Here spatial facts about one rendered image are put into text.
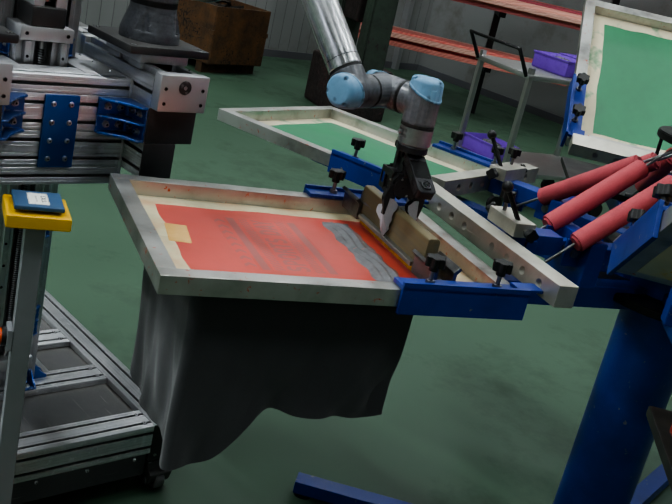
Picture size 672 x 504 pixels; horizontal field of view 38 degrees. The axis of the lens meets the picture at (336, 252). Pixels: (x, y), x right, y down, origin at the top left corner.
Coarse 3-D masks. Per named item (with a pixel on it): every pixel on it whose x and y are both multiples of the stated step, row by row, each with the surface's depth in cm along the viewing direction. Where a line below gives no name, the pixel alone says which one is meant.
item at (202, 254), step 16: (192, 240) 201; (208, 240) 203; (192, 256) 193; (208, 256) 195; (224, 256) 197; (336, 256) 212; (352, 256) 214; (384, 256) 219; (256, 272) 192; (272, 272) 194; (288, 272) 196; (304, 272) 198; (352, 272) 204; (368, 272) 207; (400, 272) 211
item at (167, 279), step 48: (144, 192) 222; (192, 192) 226; (240, 192) 230; (288, 192) 238; (144, 240) 185; (192, 288) 175; (240, 288) 178; (288, 288) 182; (336, 288) 186; (384, 288) 190
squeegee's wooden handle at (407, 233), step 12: (372, 192) 229; (372, 204) 228; (372, 216) 228; (396, 216) 217; (408, 216) 215; (396, 228) 216; (408, 228) 211; (420, 228) 209; (396, 240) 216; (408, 240) 211; (420, 240) 206; (432, 240) 203; (408, 252) 210; (420, 252) 205; (432, 252) 204
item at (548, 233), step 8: (504, 232) 228; (544, 232) 235; (552, 232) 237; (520, 240) 230; (536, 240) 232; (544, 240) 233; (552, 240) 233; (560, 240) 234; (536, 248) 233; (544, 248) 234; (552, 248) 234; (560, 248) 235
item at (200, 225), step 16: (160, 208) 216; (176, 208) 218; (192, 208) 221; (192, 224) 211; (208, 224) 213; (304, 224) 228; (320, 224) 231; (352, 224) 236; (224, 240) 206; (320, 240) 220; (336, 240) 222; (368, 240) 227
